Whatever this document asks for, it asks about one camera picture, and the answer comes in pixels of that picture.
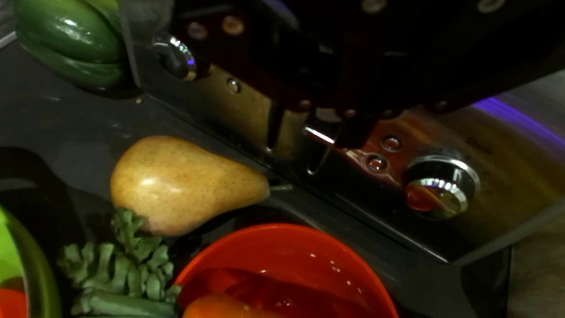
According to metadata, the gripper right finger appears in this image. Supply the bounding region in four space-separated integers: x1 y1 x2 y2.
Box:
352 0 565 147

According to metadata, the green broccoli toy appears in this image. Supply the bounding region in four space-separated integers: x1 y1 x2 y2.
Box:
59 211 182 318

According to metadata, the green colander bowl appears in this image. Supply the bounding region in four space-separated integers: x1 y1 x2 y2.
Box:
0 207 64 318

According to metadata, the brown pear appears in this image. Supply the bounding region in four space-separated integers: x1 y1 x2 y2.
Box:
110 137 271 237

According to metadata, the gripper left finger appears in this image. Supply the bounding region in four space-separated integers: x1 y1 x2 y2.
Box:
172 0 354 147

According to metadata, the orange carrot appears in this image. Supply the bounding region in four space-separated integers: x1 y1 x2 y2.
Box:
182 294 281 318

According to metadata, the green bell pepper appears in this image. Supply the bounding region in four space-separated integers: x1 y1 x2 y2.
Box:
15 0 131 93

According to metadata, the silver toaster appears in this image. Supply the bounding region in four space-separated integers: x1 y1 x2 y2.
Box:
121 0 564 264

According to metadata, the red small bowl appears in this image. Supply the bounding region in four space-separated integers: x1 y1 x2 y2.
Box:
175 223 400 318

